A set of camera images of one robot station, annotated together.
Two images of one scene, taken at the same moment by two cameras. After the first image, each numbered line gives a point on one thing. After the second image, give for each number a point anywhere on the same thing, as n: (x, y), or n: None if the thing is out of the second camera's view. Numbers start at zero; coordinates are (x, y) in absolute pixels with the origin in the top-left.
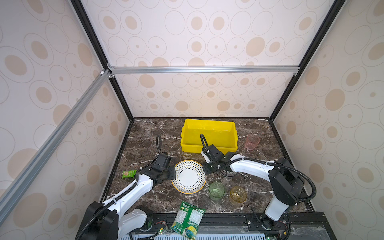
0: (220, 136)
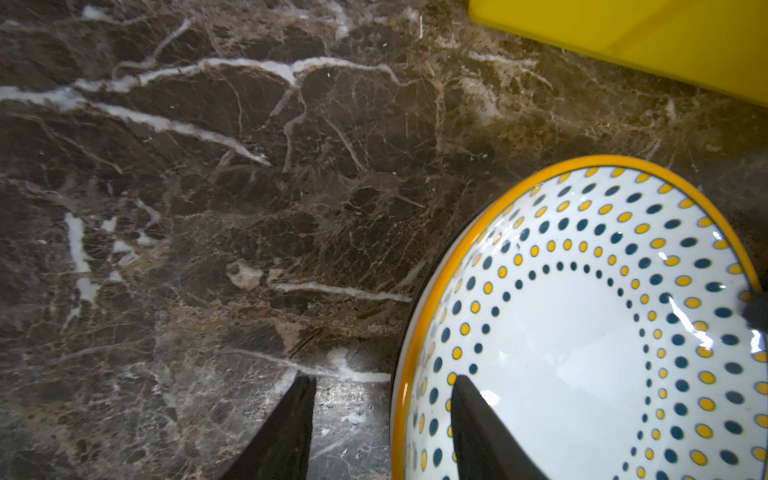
0: (719, 43)
